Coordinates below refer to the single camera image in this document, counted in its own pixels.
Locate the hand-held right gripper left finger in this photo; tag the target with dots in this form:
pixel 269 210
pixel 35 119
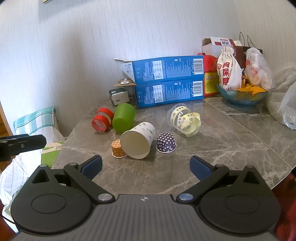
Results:
pixel 92 166

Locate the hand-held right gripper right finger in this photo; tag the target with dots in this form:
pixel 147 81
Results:
pixel 200 168

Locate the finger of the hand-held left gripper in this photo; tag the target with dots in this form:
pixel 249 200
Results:
pixel 25 144

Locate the orange dotted paper baking cup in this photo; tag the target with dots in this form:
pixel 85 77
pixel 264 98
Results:
pixel 116 149

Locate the purple dotted paper baking cup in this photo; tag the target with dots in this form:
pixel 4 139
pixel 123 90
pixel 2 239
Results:
pixel 166 141

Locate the red clear plastic cup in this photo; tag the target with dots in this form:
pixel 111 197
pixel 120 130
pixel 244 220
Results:
pixel 101 120

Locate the clear plastic cup yellow lid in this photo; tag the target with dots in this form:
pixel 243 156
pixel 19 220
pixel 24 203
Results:
pixel 182 118

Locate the green plastic cup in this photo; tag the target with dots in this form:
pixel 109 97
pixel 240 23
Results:
pixel 123 117

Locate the white printed paper cup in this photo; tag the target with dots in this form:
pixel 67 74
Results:
pixel 143 131

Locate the teal checked pillow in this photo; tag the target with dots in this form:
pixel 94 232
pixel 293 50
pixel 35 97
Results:
pixel 34 120

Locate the green white carton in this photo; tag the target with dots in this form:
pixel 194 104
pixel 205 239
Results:
pixel 49 155

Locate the brown wooden headboard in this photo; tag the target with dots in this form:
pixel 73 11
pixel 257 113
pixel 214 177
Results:
pixel 3 122

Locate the small grey box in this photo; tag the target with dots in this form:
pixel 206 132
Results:
pixel 119 96

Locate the blue glass bowl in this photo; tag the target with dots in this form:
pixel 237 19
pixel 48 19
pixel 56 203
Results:
pixel 240 99

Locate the blue cardboard box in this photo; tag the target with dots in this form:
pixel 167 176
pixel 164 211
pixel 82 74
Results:
pixel 166 92

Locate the red box yellow label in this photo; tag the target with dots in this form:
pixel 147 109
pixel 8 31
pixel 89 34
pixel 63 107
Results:
pixel 210 83

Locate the cardboard card with white hooks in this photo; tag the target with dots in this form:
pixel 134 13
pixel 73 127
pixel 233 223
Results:
pixel 124 83

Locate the orange snack packets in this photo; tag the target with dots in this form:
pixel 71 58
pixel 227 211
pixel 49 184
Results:
pixel 252 90

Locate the dark red cloth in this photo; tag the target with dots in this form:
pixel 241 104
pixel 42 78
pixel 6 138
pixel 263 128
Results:
pixel 286 208

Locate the blue cardboard box open flap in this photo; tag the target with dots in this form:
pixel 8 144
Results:
pixel 166 68

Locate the large clear plastic bag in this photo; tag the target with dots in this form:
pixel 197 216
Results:
pixel 284 104

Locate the white printed plastic bag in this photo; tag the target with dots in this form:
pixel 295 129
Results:
pixel 256 69

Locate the white red open carton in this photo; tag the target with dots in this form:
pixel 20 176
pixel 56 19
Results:
pixel 212 45

